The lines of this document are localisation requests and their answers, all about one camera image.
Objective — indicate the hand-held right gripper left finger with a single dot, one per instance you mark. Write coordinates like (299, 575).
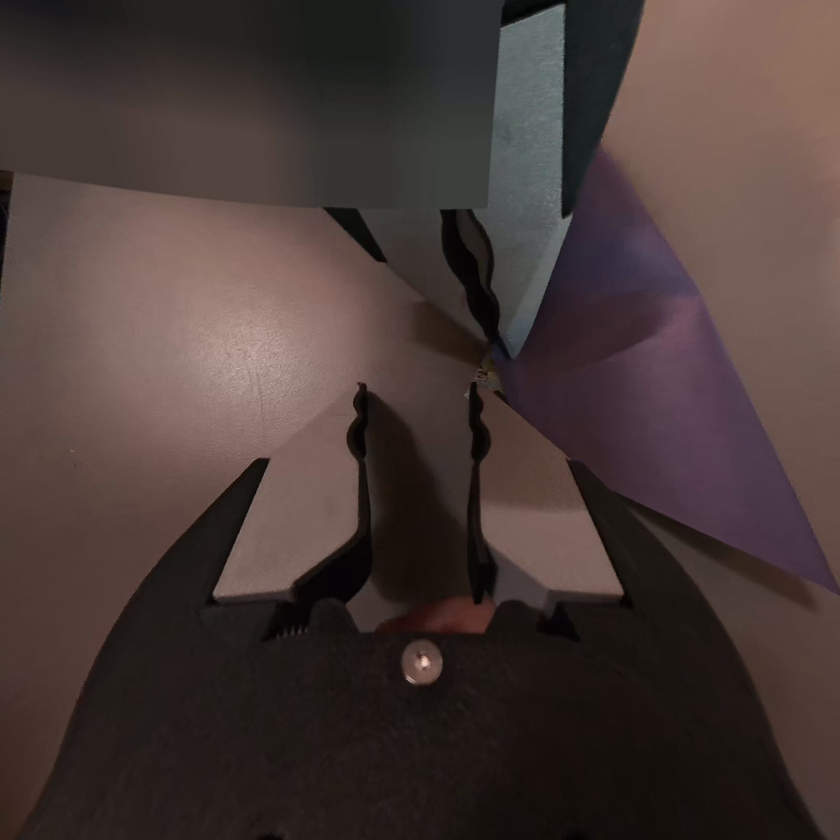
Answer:
(295, 512)

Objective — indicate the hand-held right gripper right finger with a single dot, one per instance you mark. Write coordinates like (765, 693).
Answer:
(544, 518)

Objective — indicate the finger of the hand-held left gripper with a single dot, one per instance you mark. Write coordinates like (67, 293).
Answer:
(528, 164)
(420, 256)

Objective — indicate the purple paper sheet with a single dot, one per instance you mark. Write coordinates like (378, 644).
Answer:
(656, 394)

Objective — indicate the person's right hand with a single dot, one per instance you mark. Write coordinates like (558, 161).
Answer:
(436, 617)

